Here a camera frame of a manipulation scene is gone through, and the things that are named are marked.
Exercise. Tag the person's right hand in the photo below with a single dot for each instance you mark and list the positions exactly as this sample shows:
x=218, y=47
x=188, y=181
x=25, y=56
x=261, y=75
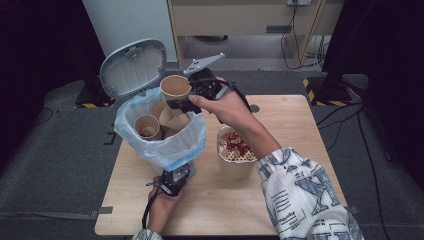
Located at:
x=230, y=110

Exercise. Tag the red and tan food scraps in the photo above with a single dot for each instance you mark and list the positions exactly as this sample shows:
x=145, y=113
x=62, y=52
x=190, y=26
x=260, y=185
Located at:
x=235, y=143

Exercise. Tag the brown paper cup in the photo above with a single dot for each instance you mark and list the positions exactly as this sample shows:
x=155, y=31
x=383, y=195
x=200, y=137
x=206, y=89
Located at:
x=175, y=87
x=157, y=109
x=173, y=120
x=146, y=126

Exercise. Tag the beige plastic bucket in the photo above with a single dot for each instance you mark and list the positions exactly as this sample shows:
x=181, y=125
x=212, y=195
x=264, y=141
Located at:
x=235, y=170

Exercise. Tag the black stand base striped tape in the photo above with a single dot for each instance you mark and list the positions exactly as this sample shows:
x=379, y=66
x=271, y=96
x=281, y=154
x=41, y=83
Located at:
x=91, y=96
x=328, y=91

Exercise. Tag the person's left hand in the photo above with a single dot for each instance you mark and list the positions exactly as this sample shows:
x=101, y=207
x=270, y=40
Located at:
x=163, y=210

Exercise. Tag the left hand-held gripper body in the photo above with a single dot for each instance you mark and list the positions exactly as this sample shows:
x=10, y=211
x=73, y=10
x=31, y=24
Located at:
x=171, y=185

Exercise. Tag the grey round table cap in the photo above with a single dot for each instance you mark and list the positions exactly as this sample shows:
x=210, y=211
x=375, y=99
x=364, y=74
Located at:
x=254, y=108

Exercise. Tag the white power strip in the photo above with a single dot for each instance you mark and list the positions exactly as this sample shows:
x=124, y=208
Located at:
x=299, y=2

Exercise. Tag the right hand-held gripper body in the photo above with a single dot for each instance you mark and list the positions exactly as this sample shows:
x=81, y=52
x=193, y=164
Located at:
x=205, y=85

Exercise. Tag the black curtain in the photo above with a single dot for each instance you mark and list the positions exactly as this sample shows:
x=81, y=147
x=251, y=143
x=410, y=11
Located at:
x=40, y=50
x=383, y=50

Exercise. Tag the bin with blue bag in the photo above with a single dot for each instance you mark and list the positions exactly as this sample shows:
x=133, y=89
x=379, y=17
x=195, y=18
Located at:
x=166, y=150

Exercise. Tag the grey bin lid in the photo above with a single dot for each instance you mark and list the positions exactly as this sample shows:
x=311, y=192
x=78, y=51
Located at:
x=133, y=70

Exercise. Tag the paper bowl with food scraps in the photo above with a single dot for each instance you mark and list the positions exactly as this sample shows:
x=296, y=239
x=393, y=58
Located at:
x=245, y=156

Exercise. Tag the wooden desk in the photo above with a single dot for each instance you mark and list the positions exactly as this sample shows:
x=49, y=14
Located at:
x=233, y=18

